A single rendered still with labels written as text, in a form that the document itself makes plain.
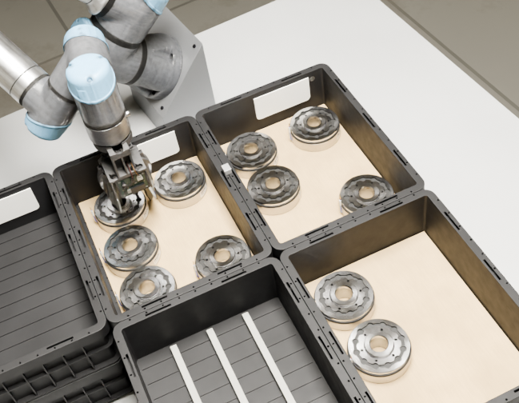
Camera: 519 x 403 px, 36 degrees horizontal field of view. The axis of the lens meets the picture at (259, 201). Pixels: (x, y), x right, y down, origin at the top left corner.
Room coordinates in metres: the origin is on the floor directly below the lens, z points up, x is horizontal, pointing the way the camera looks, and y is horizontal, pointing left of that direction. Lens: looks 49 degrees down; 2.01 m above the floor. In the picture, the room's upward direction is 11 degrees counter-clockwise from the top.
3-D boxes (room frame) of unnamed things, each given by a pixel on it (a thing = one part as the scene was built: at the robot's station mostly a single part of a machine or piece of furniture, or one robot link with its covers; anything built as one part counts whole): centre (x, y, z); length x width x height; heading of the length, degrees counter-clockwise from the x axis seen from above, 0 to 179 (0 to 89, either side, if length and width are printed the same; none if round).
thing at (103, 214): (1.05, 0.27, 0.86); 0.10 x 0.10 x 0.01
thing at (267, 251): (0.96, 0.19, 0.92); 0.40 x 0.30 x 0.02; 16
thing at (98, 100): (1.04, 0.24, 1.15); 0.09 x 0.08 x 0.11; 8
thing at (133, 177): (1.03, 0.23, 1.00); 0.09 x 0.08 x 0.12; 16
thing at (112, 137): (1.04, 0.23, 1.08); 0.08 x 0.08 x 0.05
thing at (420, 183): (1.04, -0.10, 0.92); 0.40 x 0.30 x 0.02; 16
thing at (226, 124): (1.04, -0.10, 0.87); 0.40 x 0.30 x 0.11; 16
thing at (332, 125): (1.17, -0.14, 0.86); 0.10 x 0.10 x 0.01
